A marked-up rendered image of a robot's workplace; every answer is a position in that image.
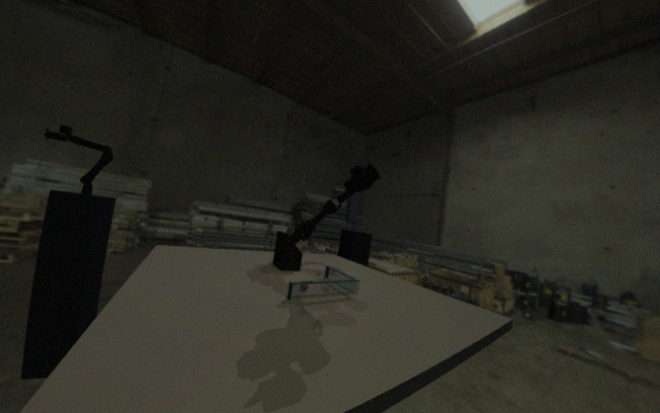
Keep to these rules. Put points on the clear low glass walls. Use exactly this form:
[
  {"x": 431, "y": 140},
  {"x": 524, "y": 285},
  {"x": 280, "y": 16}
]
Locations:
[{"x": 312, "y": 291}]

